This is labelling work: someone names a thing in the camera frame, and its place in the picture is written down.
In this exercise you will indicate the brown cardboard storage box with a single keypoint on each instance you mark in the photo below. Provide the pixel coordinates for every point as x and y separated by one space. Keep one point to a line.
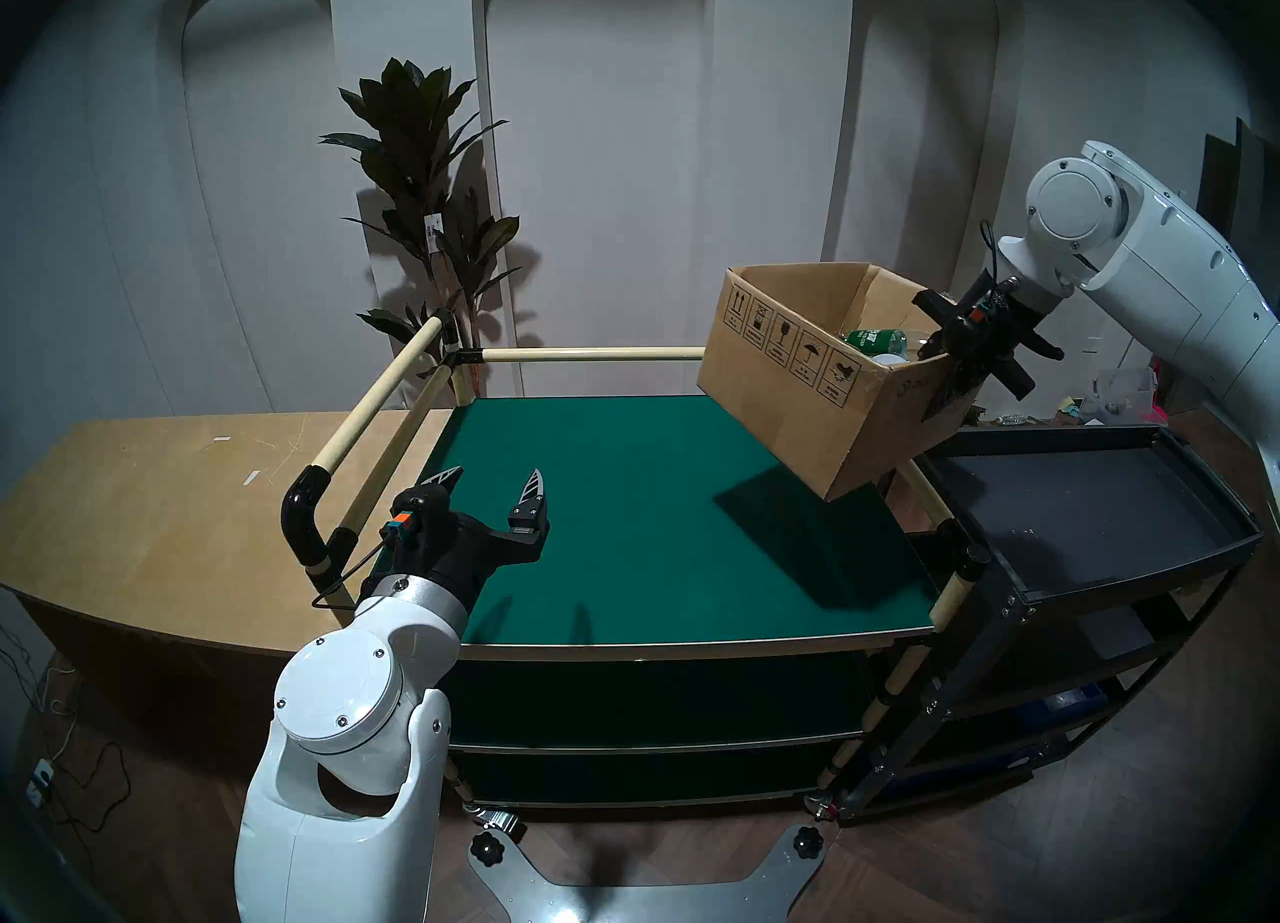
800 381

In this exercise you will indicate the green topped work table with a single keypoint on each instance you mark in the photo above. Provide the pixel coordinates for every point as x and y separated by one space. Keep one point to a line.
600 511

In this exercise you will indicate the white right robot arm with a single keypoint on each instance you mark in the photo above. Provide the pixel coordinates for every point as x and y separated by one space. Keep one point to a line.
1170 251

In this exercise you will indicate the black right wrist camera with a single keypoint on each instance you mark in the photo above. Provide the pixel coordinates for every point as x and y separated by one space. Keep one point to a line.
966 316

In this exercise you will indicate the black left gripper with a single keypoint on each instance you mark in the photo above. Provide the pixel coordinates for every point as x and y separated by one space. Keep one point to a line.
455 561

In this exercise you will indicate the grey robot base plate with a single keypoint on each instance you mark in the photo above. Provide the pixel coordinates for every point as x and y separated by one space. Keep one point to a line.
640 906

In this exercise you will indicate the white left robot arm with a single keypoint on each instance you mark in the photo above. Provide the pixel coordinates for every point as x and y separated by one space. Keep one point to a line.
340 701

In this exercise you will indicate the white round bottle cap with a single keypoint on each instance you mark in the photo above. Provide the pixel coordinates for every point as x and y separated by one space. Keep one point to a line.
888 359

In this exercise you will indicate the white floor power strip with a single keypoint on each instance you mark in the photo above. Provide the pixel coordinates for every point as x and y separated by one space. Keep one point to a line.
40 781

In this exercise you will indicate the clear plastic container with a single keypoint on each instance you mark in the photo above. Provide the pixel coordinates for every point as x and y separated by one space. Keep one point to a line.
1125 391

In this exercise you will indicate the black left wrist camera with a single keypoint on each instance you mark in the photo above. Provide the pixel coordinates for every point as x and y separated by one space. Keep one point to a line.
428 511

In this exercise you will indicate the small caster wheel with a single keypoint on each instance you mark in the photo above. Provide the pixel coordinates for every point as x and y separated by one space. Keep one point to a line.
822 807

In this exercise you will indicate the tall dark green plant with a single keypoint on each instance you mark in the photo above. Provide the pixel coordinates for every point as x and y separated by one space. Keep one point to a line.
410 121

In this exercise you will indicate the green label plastic bottle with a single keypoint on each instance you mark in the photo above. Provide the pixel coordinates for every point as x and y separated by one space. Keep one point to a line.
875 339

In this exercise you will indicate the black star knob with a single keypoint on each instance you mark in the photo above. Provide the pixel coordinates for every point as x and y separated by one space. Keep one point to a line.
486 848
806 841

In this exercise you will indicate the silver caster wheel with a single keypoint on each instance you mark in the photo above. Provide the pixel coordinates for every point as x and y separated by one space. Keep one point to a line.
497 821

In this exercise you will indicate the blue storage box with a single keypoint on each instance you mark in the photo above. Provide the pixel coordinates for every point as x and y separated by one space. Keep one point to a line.
1070 704

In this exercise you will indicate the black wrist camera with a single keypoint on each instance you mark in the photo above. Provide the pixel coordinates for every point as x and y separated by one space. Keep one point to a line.
428 511
966 316

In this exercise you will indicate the curved light wooden table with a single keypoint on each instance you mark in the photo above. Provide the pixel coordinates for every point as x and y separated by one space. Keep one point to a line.
150 521

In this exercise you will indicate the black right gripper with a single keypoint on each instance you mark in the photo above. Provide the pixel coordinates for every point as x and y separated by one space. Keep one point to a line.
995 346

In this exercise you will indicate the black metal utility cart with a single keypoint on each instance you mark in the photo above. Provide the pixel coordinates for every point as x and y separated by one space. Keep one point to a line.
1080 501

